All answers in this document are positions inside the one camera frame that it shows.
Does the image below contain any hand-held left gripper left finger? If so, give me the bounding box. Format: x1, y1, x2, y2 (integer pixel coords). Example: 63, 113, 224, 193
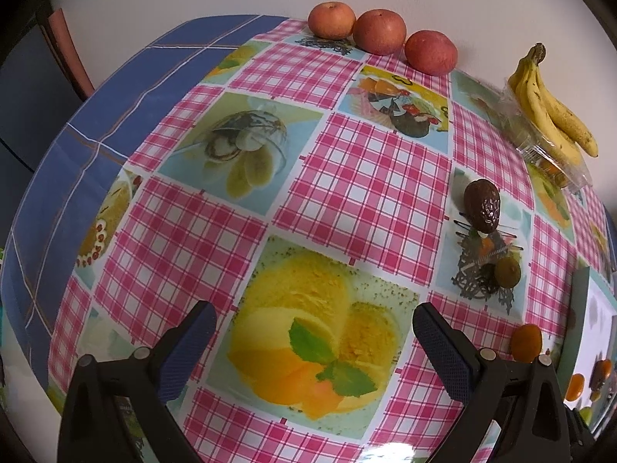
57, 300, 217, 463

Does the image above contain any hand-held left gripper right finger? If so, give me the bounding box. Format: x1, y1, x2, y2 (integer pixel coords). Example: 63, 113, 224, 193
412, 302, 572, 463

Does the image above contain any orange mandarin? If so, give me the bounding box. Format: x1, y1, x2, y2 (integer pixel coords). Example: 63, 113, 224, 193
565, 373, 586, 401
511, 324, 543, 364

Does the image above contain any small brown-green kiwi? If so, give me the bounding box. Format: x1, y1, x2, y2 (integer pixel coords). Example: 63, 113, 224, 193
495, 257, 522, 287

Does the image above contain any white tray with teal rim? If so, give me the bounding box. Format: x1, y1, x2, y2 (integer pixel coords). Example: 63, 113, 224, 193
554, 265, 617, 437

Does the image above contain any dark brown wrinkled fruit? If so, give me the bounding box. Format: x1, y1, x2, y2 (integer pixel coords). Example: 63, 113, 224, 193
464, 178, 502, 231
592, 359, 615, 391

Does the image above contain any pink checked printed tablecloth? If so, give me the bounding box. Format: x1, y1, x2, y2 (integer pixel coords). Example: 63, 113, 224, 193
0, 14, 617, 463

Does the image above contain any clear plastic container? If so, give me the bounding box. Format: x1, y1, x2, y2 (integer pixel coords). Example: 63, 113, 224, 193
496, 82, 593, 194

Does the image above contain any yellow banana bunch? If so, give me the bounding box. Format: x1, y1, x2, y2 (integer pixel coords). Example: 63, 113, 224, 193
506, 42, 599, 167

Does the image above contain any red apple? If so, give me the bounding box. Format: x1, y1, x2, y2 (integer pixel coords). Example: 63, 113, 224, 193
404, 30, 459, 76
353, 8, 406, 56

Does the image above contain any small orange-red apple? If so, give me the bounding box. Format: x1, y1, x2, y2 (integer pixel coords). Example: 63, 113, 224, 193
307, 1, 356, 39

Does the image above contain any red chair with black frame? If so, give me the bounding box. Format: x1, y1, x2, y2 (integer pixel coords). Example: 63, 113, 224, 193
36, 0, 97, 102

